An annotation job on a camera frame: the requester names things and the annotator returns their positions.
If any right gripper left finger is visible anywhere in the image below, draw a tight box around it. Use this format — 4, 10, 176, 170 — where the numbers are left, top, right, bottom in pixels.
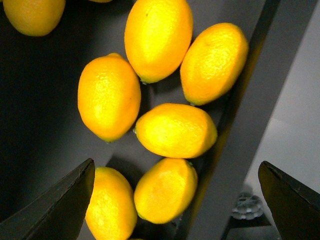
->
0, 158, 95, 240

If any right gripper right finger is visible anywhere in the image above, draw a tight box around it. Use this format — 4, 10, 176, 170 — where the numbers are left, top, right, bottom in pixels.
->
258, 161, 320, 240

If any yellow lemon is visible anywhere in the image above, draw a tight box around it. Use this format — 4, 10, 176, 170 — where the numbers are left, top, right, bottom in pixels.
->
134, 157, 198, 224
135, 103, 218, 159
124, 0, 193, 84
85, 166, 138, 240
180, 22, 249, 106
2, 0, 66, 37
77, 53, 142, 143

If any grey adjustable shelf foot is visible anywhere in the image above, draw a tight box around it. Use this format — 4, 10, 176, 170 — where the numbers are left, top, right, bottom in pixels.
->
231, 192, 264, 221

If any black display tray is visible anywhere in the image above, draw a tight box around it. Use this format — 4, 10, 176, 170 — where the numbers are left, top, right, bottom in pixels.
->
0, 0, 319, 240

